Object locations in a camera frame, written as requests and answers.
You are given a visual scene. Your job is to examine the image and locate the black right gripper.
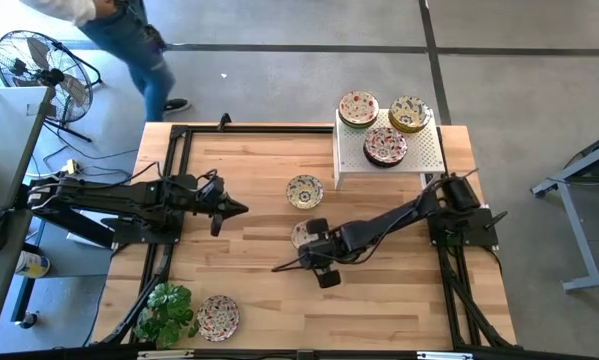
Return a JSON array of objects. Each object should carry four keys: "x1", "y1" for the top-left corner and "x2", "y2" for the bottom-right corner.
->
[{"x1": 298, "y1": 217, "x2": 353, "y2": 290}]

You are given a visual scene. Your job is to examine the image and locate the black desk support beam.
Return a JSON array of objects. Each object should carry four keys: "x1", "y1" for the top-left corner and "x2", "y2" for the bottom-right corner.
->
[{"x1": 38, "y1": 207, "x2": 115, "y2": 250}]

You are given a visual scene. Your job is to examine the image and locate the white and yellow can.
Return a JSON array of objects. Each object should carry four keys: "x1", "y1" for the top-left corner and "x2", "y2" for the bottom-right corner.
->
[{"x1": 14, "y1": 249, "x2": 51, "y2": 280}]

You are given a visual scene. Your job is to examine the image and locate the black aluminium table frame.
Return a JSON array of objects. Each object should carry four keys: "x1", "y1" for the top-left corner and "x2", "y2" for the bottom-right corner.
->
[{"x1": 91, "y1": 122, "x2": 519, "y2": 360}]

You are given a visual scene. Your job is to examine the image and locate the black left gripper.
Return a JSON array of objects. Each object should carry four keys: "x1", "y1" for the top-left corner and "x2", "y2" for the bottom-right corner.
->
[{"x1": 198, "y1": 172, "x2": 250, "y2": 238}]

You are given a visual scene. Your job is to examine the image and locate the grey metal stand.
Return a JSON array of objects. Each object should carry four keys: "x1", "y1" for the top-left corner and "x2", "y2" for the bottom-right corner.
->
[{"x1": 530, "y1": 127, "x2": 599, "y2": 295}]

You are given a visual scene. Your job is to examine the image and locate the yellow extension cord plug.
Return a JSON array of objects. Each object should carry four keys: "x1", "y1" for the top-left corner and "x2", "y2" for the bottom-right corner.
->
[{"x1": 26, "y1": 158, "x2": 80, "y2": 180}]

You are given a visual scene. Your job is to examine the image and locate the person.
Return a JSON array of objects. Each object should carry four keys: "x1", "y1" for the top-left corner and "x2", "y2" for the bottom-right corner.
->
[{"x1": 21, "y1": 0, "x2": 193, "y2": 123}]

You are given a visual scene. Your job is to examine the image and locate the dark blue desk leg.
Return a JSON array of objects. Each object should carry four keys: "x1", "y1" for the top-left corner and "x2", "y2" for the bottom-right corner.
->
[{"x1": 10, "y1": 274, "x2": 38, "y2": 324}]

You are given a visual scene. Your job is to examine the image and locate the green potted plant white pot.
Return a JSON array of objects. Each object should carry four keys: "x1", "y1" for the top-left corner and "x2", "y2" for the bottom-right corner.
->
[{"x1": 132, "y1": 282, "x2": 202, "y2": 350}]

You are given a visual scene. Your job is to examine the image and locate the black floor fan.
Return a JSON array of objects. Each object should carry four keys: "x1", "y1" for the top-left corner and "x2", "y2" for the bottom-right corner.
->
[{"x1": 0, "y1": 29, "x2": 103, "y2": 144}]

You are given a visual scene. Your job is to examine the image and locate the black caster wheel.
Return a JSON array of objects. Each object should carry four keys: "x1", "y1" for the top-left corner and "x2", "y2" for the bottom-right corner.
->
[{"x1": 17, "y1": 310, "x2": 40, "y2": 330}]

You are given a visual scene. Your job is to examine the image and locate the white perforated metal shelf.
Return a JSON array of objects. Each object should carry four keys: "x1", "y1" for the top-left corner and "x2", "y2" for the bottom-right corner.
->
[{"x1": 332, "y1": 107, "x2": 447, "y2": 192}]

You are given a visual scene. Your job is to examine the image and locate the grey side desk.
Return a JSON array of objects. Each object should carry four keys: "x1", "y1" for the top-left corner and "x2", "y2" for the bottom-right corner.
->
[{"x1": 0, "y1": 85, "x2": 55, "y2": 335}]

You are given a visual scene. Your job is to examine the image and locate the silver metal bracket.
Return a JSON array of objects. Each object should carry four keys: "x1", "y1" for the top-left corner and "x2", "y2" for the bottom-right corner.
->
[
  {"x1": 137, "y1": 349, "x2": 196, "y2": 359},
  {"x1": 417, "y1": 351, "x2": 474, "y2": 360}
]

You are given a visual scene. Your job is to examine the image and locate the white paper sheets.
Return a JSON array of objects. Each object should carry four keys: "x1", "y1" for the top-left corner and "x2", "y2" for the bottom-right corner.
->
[{"x1": 67, "y1": 232, "x2": 114, "y2": 250}]

